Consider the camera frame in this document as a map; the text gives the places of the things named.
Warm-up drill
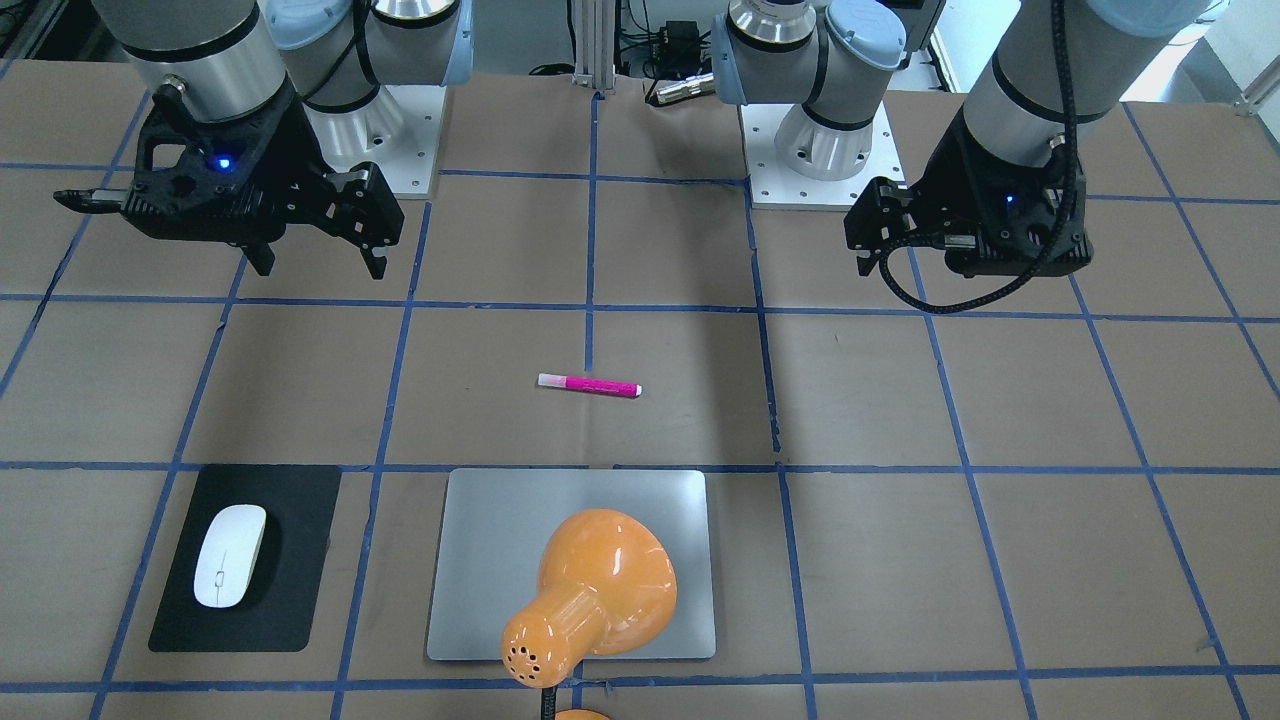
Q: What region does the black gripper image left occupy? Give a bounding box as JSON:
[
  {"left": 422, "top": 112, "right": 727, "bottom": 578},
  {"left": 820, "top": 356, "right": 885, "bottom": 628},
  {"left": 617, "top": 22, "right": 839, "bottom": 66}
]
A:
[{"left": 54, "top": 79, "right": 388, "bottom": 281}]

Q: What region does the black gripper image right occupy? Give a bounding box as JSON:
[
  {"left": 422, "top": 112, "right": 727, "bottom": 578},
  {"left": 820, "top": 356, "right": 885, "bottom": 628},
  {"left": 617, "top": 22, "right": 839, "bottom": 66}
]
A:
[{"left": 858, "top": 113, "right": 1066, "bottom": 278}]

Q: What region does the white computer mouse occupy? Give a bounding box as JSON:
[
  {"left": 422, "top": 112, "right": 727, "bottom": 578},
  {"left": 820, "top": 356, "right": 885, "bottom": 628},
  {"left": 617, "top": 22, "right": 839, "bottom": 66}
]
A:
[{"left": 192, "top": 503, "right": 268, "bottom": 609}]

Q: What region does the pink marker pen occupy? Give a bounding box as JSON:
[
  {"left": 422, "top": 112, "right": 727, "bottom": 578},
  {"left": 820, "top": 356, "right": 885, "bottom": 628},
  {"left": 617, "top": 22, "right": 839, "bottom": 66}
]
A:
[{"left": 536, "top": 373, "right": 643, "bottom": 398}]

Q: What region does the silver notebook laptop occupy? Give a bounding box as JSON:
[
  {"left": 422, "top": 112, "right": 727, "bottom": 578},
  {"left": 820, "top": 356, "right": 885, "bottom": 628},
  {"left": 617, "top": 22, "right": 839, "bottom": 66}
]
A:
[{"left": 425, "top": 468, "right": 717, "bottom": 662}]

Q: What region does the black mousepad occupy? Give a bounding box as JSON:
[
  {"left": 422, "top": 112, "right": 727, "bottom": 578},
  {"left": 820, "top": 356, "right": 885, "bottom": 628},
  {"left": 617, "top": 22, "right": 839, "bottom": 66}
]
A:
[{"left": 148, "top": 464, "right": 342, "bottom": 653}]

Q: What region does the silver cylindrical connector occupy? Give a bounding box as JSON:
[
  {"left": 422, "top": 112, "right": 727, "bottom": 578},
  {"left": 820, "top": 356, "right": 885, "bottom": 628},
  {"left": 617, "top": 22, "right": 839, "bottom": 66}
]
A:
[{"left": 645, "top": 72, "right": 716, "bottom": 108}]

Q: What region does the orange desk lamp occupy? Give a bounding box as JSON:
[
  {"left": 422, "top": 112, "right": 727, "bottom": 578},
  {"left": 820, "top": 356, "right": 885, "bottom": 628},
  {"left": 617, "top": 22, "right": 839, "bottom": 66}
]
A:
[{"left": 500, "top": 509, "right": 678, "bottom": 719}]

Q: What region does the black braided cable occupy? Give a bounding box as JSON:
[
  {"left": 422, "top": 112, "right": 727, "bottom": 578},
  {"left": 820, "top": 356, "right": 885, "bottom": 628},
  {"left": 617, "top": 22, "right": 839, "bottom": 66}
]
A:
[{"left": 878, "top": 0, "right": 1085, "bottom": 315}]

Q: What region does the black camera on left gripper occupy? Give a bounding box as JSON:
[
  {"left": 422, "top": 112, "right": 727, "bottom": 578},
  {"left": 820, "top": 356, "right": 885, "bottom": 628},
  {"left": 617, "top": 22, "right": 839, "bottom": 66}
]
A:
[{"left": 844, "top": 177, "right": 931, "bottom": 261}]

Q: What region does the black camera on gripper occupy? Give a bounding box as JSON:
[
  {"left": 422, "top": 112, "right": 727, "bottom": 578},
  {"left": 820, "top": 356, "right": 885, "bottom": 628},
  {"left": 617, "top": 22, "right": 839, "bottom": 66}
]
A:
[
  {"left": 320, "top": 161, "right": 404, "bottom": 258},
  {"left": 844, "top": 177, "right": 931, "bottom": 261}
]

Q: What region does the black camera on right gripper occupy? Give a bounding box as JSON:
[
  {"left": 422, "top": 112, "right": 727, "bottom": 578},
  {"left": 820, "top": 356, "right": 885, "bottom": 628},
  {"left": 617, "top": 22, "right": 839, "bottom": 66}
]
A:
[{"left": 320, "top": 161, "right": 404, "bottom": 258}]

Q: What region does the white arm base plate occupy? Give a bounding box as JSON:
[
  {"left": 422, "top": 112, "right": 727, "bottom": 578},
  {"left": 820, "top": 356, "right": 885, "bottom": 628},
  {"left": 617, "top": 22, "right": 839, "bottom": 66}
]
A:
[
  {"left": 739, "top": 102, "right": 908, "bottom": 211},
  {"left": 305, "top": 85, "right": 448, "bottom": 199}
]

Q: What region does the aluminium frame post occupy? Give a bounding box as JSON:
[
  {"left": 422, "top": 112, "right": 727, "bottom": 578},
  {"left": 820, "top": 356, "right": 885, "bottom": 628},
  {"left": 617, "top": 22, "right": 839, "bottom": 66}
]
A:
[{"left": 568, "top": 0, "right": 618, "bottom": 94}]

